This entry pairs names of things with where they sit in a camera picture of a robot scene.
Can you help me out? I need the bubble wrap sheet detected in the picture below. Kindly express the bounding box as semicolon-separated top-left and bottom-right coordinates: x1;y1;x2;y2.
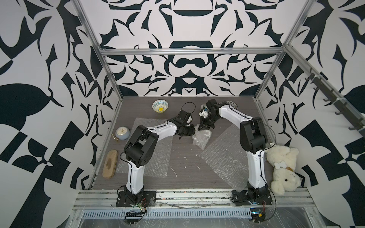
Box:
192;125;212;150
202;124;249;191
127;118;173;178

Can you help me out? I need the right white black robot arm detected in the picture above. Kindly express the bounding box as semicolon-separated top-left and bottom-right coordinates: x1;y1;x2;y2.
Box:
198;99;268;191

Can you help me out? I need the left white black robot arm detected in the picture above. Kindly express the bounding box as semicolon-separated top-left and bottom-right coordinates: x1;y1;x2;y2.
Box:
124;119;195;196

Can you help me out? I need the black white speckled bowl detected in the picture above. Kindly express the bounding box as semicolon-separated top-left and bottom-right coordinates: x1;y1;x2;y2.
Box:
226;101;238;110

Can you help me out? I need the yellow centre patterned bowl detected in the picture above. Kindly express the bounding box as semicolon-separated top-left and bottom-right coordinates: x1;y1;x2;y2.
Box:
152;99;169;113

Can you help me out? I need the wooden oval brush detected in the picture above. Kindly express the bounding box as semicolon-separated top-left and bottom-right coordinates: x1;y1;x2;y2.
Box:
102;150;118;179

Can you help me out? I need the white teddy bear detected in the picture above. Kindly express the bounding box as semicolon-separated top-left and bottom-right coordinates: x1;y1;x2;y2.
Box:
266;145;301;196

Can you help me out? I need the left electronics board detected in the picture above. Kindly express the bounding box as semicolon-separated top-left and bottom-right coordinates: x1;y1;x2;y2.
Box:
124;211;146;225

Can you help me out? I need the electronics board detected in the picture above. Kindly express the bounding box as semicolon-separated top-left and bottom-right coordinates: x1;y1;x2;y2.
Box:
250;208;266;223
124;211;146;225

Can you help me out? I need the right electronics board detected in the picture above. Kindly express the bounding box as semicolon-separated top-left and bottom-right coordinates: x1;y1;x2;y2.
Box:
250;208;266;223

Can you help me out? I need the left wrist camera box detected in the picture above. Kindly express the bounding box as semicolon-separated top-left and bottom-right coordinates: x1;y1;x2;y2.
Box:
175;110;192;124

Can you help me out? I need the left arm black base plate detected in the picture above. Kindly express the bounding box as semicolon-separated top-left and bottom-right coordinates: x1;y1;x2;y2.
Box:
116;190;157;207

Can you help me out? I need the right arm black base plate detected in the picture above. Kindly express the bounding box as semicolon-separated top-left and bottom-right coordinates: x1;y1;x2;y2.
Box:
231;188;273;206

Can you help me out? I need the aluminium frame rail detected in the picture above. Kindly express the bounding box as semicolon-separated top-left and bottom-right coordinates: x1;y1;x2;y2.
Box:
99;47;283;56

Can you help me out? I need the white slotted cable duct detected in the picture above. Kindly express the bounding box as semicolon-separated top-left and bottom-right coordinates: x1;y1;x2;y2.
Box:
82;208;252;219

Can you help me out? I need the grey wall hook rail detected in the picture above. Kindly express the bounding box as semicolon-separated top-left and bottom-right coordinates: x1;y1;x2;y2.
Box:
305;68;365;132

